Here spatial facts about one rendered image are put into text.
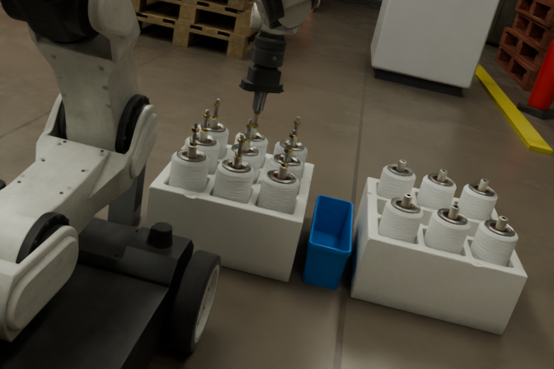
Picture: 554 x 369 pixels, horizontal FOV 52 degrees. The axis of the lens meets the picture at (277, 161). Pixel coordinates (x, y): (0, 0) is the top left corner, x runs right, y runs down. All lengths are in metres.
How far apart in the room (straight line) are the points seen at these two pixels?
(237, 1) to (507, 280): 2.59
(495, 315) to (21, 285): 1.11
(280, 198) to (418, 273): 0.38
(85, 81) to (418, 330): 0.95
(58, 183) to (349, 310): 0.77
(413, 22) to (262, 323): 2.84
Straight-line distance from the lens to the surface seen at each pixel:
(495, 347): 1.54
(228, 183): 1.41
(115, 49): 0.99
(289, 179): 1.42
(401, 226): 1.43
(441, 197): 1.66
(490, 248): 1.48
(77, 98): 1.11
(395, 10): 3.86
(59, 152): 1.12
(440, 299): 1.50
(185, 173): 1.43
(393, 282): 1.47
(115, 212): 1.61
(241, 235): 1.43
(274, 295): 1.43
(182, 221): 1.45
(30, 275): 0.87
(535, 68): 4.95
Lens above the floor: 0.83
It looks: 22 degrees down
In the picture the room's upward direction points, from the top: 12 degrees clockwise
